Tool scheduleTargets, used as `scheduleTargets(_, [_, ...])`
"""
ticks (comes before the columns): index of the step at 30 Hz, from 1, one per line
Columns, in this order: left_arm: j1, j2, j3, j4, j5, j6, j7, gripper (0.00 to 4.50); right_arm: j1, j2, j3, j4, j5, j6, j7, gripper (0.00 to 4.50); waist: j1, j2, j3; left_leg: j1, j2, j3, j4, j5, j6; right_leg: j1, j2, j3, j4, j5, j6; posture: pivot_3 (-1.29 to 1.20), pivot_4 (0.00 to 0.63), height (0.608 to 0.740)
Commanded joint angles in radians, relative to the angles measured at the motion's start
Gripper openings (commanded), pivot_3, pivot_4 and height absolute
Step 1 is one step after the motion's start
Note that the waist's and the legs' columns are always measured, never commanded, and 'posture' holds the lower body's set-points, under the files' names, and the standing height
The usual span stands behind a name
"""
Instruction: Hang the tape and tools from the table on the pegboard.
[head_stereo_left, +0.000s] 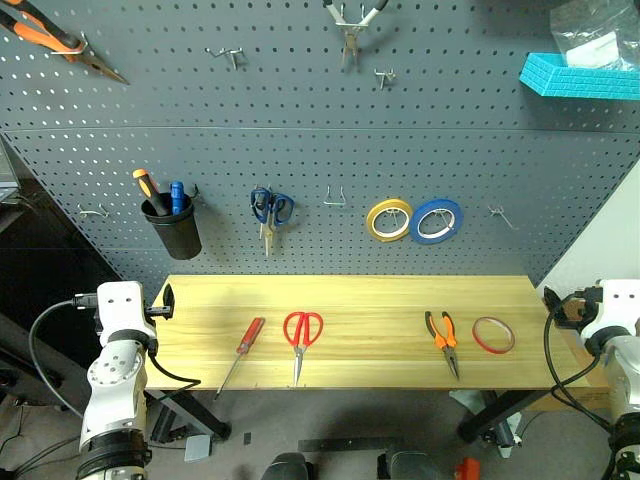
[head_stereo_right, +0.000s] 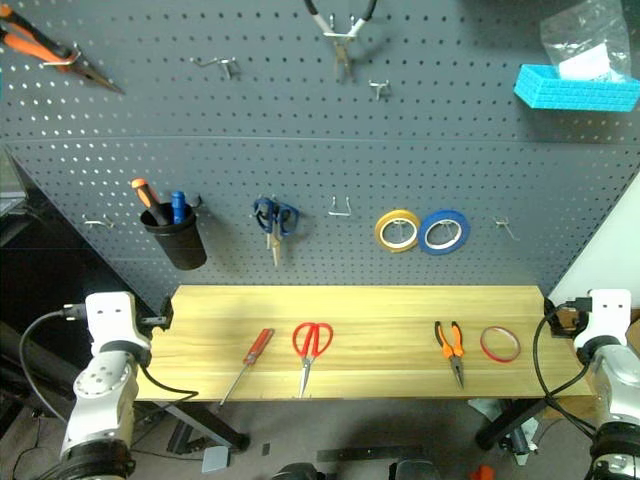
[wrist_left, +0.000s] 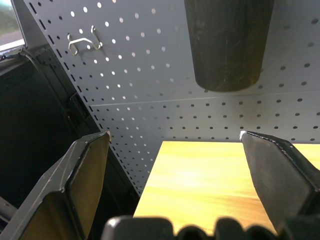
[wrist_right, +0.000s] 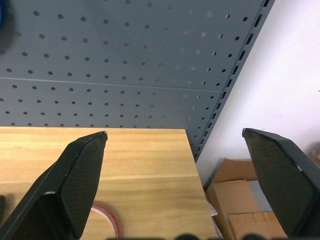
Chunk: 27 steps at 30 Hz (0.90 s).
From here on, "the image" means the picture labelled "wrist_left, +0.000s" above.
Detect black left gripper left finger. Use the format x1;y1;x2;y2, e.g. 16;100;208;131
0;130;112;240

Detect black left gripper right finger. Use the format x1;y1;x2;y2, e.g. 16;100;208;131
239;130;320;235

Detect grey perforated pegboard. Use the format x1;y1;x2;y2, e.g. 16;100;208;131
22;0;320;197

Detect dark cylindrical cup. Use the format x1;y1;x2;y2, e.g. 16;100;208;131
183;0;274;93

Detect black cable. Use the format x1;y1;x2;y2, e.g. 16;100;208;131
0;48;43;73

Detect silver wire pegboard hook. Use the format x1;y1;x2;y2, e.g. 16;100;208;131
67;24;103;56

